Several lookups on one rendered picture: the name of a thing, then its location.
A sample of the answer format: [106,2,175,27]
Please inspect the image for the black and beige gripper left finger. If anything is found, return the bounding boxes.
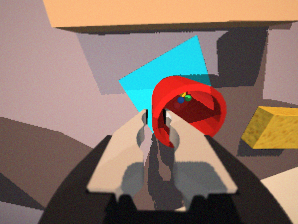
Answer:
[38,109,148,224]

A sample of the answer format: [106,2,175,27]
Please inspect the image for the yellow sponge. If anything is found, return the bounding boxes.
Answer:
[241,106,298,149]

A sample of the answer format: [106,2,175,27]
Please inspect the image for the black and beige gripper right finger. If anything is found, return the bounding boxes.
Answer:
[163,108,293,224]

